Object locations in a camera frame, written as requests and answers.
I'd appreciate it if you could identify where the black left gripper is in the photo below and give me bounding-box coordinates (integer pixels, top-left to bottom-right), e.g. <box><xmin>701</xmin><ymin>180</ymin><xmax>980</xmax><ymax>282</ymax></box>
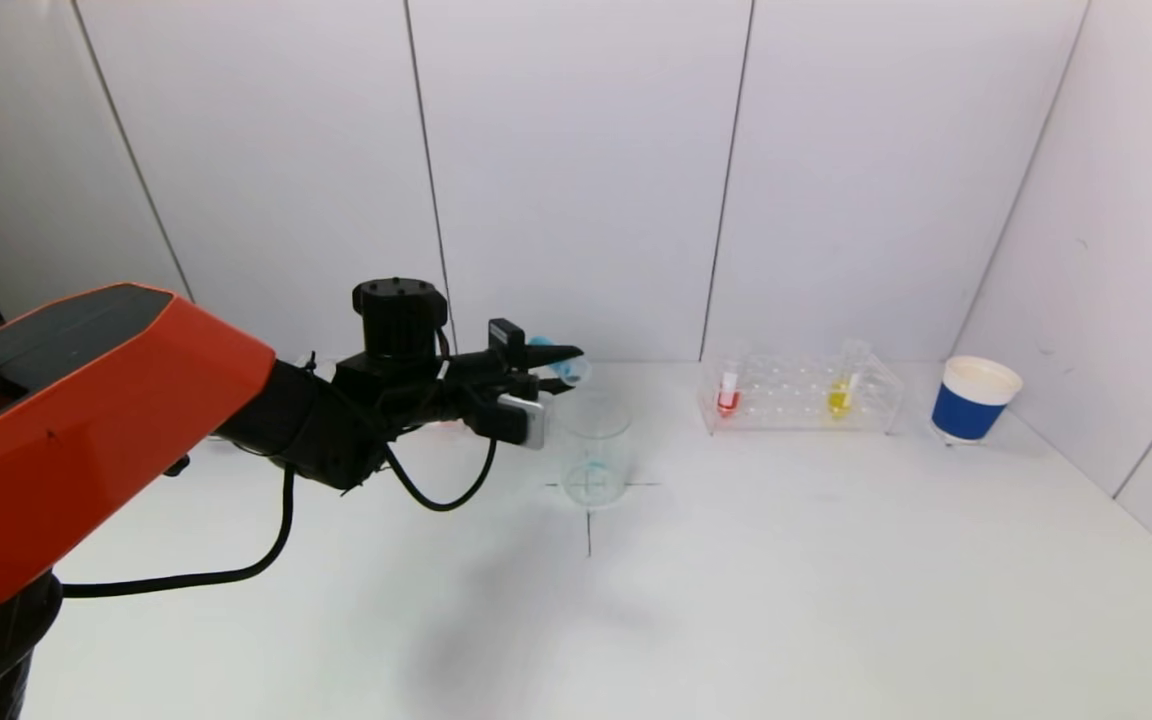
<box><xmin>447</xmin><ymin>317</ymin><xmax>585</xmax><ymax>396</ymax></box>

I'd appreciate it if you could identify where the test tube with blue liquid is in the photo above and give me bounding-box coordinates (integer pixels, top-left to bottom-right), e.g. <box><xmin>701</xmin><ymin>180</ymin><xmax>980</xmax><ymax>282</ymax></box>
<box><xmin>526</xmin><ymin>335</ymin><xmax>593</xmax><ymax>388</ymax></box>

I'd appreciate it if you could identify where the test tube with yellow liquid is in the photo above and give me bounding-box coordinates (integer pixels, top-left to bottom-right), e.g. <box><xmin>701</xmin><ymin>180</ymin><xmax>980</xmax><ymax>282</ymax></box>
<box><xmin>825</xmin><ymin>338</ymin><xmax>871</xmax><ymax>421</ymax></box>

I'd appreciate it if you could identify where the clear glass beaker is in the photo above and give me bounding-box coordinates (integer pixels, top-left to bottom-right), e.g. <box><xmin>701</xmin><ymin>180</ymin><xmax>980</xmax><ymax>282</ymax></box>
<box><xmin>546</xmin><ymin>396</ymin><xmax>634</xmax><ymax>509</ymax></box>

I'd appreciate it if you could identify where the labelled test tube red liquid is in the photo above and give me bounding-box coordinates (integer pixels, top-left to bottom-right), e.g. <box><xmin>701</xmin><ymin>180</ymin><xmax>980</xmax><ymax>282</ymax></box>
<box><xmin>716</xmin><ymin>340</ymin><xmax>749</xmax><ymax>419</ymax></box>

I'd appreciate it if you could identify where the clear acrylic test tube rack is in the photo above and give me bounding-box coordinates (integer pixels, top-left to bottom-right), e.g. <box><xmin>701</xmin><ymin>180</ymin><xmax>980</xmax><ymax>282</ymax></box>
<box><xmin>696</xmin><ymin>352</ymin><xmax>905</xmax><ymax>437</ymax></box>

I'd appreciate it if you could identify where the white paper cup blue sleeve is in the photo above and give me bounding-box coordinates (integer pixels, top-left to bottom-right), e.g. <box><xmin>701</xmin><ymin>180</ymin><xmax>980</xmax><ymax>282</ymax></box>
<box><xmin>931</xmin><ymin>356</ymin><xmax>1024</xmax><ymax>446</ymax></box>

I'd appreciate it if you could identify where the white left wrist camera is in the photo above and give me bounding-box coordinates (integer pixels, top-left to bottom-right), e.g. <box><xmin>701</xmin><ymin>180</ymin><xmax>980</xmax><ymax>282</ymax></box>
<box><xmin>496</xmin><ymin>393</ymin><xmax>547</xmax><ymax>451</ymax></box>

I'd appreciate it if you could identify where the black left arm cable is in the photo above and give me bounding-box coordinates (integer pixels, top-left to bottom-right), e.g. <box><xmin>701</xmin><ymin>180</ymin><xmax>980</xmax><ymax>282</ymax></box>
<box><xmin>61</xmin><ymin>438</ymin><xmax>499</xmax><ymax>599</ymax></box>

